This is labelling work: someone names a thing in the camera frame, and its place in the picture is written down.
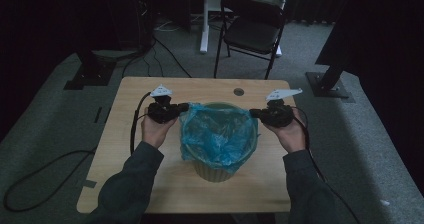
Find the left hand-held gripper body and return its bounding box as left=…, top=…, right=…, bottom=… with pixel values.
left=146, top=83, right=183, bottom=125

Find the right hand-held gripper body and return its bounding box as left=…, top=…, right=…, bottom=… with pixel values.
left=258, top=87, right=304, bottom=129

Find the blue plastic bin bag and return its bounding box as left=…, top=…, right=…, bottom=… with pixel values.
left=179, top=102, right=260, bottom=175

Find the green plastic waste bin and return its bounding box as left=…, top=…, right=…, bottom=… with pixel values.
left=181, top=101, right=261, bottom=184

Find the person's left hand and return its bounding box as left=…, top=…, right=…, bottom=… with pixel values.
left=140, top=107, right=178, bottom=150

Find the person's right hand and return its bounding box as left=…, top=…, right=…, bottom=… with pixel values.
left=264, top=108, right=308, bottom=154

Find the black folding chair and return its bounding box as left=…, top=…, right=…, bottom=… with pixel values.
left=213, top=0, right=288, bottom=81

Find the black computer tower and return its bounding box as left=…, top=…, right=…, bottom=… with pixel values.
left=131, top=0, right=158, bottom=50

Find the black curtain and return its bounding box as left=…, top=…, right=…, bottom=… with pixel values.
left=314, top=0, right=424, bottom=195

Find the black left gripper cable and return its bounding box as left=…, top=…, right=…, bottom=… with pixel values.
left=129, top=91, right=153, bottom=156

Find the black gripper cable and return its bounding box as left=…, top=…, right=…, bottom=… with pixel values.
left=129, top=91, right=153, bottom=156
left=292, top=105, right=362, bottom=224

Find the thin black floor cable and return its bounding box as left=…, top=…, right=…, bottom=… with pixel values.
left=151, top=35, right=193, bottom=79

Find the metal stand with base plate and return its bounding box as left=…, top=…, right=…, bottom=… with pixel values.
left=305, top=62, right=352, bottom=100

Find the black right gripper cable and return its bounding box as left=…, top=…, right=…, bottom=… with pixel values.
left=292, top=105, right=362, bottom=224

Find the black stand with base plate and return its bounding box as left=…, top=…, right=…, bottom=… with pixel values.
left=63, top=47, right=118, bottom=91

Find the black floor cable loop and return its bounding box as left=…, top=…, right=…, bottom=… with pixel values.
left=2, top=148, right=98, bottom=214

